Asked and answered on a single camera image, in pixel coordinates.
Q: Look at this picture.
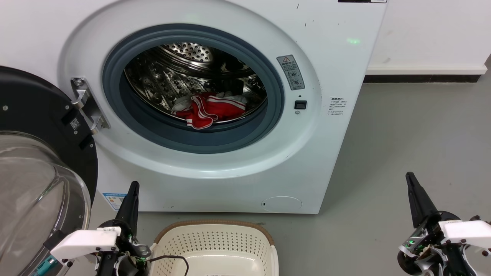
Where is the blue white energy label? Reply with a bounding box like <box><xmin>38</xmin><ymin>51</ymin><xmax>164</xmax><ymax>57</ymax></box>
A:
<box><xmin>102</xmin><ymin>192</ymin><xmax>127</xmax><ymax>211</ymax></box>

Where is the small printed text label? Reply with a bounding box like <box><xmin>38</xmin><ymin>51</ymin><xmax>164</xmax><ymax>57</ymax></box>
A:
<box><xmin>328</xmin><ymin>97</ymin><xmax>348</xmax><ymax>117</ymax></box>

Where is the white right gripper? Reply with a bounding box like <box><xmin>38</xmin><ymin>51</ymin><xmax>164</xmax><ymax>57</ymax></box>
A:
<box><xmin>397</xmin><ymin>172</ymin><xmax>491</xmax><ymax>276</ymax></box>

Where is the cream perforated laundry basket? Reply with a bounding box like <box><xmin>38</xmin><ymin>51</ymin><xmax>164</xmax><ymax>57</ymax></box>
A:
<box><xmin>148</xmin><ymin>220</ymin><xmax>279</xmax><ymax>276</ymax></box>

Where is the red and white garment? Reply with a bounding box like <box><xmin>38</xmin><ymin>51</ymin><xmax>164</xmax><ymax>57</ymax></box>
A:
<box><xmin>171</xmin><ymin>91</ymin><xmax>248</xmax><ymax>130</ymax></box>

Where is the silver metal door hinge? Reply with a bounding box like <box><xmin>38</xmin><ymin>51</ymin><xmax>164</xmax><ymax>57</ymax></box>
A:
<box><xmin>70</xmin><ymin>77</ymin><xmax>111</xmax><ymax>135</ymax></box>

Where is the round white filter cover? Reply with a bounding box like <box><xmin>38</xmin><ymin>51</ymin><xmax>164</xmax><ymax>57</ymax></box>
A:
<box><xmin>261</xmin><ymin>196</ymin><xmax>303</xmax><ymax>212</ymax></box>

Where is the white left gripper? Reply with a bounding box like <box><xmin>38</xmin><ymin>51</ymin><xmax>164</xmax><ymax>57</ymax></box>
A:
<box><xmin>50</xmin><ymin>181</ymin><xmax>152</xmax><ymax>276</ymax></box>

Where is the teal left camera connector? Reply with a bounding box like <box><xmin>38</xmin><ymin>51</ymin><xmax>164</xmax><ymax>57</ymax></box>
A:
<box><xmin>33</xmin><ymin>256</ymin><xmax>52</xmax><ymax>276</ymax></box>

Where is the grey rubber door gasket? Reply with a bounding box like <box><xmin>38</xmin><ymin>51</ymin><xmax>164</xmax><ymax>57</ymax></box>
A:
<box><xmin>102</xmin><ymin>24</ymin><xmax>285</xmax><ymax>154</ymax></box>

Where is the stainless steel washing machine drum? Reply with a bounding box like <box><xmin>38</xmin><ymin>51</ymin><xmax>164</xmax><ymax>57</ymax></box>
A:
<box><xmin>124</xmin><ymin>42</ymin><xmax>268</xmax><ymax>124</ymax></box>

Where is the grey warning sticker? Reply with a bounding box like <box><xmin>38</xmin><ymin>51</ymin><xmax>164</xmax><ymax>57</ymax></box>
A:
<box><xmin>277</xmin><ymin>54</ymin><xmax>306</xmax><ymax>91</ymax></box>

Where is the black baseboard strip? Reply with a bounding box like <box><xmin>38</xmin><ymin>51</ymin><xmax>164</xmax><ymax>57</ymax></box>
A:
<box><xmin>363</xmin><ymin>74</ymin><xmax>482</xmax><ymax>83</ymax></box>

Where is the white front-load washing machine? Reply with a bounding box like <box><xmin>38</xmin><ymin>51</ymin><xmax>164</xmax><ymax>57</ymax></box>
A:
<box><xmin>0</xmin><ymin>0</ymin><xmax>388</xmax><ymax>214</ymax></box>

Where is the black glass washer door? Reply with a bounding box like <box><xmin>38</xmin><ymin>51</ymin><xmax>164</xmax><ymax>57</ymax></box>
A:
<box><xmin>0</xmin><ymin>66</ymin><xmax>99</xmax><ymax>276</ymax></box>

